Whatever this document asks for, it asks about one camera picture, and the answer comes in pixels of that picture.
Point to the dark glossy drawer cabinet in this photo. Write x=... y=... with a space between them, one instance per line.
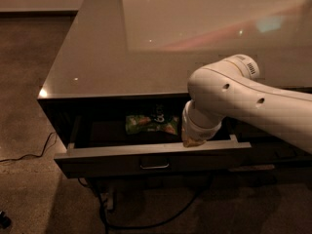
x=121 y=56

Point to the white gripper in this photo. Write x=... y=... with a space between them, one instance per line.
x=202 y=134

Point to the small black floor object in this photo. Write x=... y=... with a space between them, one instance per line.
x=5 y=222

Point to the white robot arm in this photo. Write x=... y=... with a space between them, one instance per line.
x=227 y=88

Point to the green snack bag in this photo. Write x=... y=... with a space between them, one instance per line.
x=140 y=123

